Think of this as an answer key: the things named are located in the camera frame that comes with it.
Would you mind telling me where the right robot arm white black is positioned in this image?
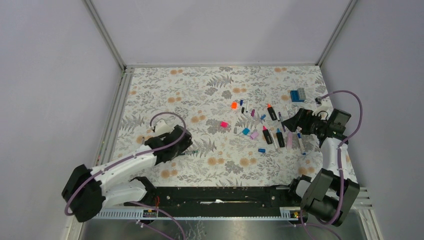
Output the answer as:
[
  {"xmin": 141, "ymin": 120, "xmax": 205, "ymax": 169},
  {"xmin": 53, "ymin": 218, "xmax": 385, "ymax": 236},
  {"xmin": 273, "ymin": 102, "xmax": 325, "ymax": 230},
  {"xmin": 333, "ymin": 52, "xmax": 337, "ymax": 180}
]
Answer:
[{"xmin": 282, "ymin": 108, "xmax": 360, "ymax": 227}]

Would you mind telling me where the blue box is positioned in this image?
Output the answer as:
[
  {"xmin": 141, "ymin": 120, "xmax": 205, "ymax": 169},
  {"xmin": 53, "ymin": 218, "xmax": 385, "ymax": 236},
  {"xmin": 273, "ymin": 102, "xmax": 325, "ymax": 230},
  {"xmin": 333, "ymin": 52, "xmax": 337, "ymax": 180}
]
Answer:
[{"xmin": 290, "ymin": 87, "xmax": 306, "ymax": 103}]

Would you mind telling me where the black highlighter orange cap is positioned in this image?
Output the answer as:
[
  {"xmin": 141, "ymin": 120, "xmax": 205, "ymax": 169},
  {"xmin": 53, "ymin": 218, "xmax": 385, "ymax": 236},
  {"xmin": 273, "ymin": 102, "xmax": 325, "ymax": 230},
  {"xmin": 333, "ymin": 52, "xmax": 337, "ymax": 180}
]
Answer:
[{"xmin": 267, "ymin": 103, "xmax": 278, "ymax": 121}]

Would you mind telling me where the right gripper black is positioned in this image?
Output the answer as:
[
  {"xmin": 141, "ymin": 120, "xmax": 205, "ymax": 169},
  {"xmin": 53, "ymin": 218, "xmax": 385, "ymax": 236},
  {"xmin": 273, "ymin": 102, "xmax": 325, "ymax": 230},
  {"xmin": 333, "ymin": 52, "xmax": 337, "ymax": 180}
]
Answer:
[{"xmin": 282, "ymin": 108, "xmax": 329, "ymax": 136}]

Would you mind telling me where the lilac pen cap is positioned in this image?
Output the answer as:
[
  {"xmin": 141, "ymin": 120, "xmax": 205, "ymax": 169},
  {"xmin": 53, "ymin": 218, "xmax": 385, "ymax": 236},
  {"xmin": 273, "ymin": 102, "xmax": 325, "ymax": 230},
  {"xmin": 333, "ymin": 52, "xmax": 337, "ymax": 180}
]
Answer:
[{"xmin": 249, "ymin": 131, "xmax": 259, "ymax": 140}]

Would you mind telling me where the black highlighter blue cap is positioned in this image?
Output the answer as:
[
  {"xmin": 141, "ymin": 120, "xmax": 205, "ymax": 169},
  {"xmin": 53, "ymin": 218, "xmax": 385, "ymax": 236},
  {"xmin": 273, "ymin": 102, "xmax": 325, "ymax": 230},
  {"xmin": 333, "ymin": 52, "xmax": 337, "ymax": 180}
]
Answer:
[{"xmin": 276, "ymin": 128, "xmax": 285, "ymax": 148}]

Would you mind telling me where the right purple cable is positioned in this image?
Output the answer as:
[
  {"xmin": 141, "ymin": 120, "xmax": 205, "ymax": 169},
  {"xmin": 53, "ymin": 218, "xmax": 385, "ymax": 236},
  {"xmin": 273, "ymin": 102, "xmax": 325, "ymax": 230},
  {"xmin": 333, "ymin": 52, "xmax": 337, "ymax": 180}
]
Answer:
[{"xmin": 299, "ymin": 90, "xmax": 364, "ymax": 240}]

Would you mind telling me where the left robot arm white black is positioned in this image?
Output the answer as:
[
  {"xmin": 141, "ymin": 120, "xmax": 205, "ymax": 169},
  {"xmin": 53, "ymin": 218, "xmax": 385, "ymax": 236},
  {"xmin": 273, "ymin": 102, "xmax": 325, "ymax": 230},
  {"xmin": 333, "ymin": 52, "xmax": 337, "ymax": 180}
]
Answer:
[{"xmin": 61, "ymin": 125, "xmax": 193, "ymax": 223}]

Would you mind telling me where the cyan highlighter cap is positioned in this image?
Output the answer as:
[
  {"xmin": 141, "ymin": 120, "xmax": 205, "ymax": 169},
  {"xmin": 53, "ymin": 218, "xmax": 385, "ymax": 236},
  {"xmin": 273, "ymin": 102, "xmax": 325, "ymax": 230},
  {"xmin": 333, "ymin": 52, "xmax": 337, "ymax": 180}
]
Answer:
[{"xmin": 241, "ymin": 128, "xmax": 250, "ymax": 136}]

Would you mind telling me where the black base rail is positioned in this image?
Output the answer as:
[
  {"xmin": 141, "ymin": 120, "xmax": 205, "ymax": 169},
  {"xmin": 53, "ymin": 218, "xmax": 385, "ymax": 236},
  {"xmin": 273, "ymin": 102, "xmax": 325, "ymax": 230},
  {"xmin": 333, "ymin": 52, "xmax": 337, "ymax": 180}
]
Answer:
[{"xmin": 139, "ymin": 185, "xmax": 308, "ymax": 220}]

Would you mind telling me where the floral patterned table mat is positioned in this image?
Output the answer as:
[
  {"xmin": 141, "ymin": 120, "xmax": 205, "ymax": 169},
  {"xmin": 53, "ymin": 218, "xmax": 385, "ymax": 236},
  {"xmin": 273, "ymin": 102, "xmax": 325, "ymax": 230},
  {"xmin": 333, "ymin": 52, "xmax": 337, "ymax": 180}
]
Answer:
[{"xmin": 112, "ymin": 66, "xmax": 327, "ymax": 187}]

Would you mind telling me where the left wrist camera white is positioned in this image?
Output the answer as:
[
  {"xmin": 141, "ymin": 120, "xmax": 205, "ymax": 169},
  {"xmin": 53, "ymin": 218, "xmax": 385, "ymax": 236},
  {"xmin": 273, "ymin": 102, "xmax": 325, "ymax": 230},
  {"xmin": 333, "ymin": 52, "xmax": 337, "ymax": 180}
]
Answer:
[{"xmin": 153, "ymin": 119, "xmax": 173, "ymax": 137}]

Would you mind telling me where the purple pen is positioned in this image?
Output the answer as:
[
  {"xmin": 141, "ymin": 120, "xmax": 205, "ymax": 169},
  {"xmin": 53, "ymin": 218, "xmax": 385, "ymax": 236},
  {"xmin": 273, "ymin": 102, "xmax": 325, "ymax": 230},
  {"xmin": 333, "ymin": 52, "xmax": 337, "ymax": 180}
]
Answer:
[{"xmin": 278, "ymin": 112, "xmax": 286, "ymax": 132}]

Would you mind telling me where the black highlighter pink cap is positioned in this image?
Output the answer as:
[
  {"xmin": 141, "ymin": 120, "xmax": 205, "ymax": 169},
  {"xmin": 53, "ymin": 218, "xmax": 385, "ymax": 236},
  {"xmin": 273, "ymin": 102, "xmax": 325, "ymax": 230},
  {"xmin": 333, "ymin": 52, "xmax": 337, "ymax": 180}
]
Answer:
[{"xmin": 262, "ymin": 125, "xmax": 274, "ymax": 145}]

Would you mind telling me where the white grey marker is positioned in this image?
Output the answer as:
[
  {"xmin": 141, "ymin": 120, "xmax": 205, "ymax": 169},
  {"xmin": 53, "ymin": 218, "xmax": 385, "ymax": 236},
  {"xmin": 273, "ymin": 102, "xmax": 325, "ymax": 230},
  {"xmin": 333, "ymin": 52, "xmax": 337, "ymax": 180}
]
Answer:
[{"xmin": 269, "ymin": 130, "xmax": 279, "ymax": 151}]

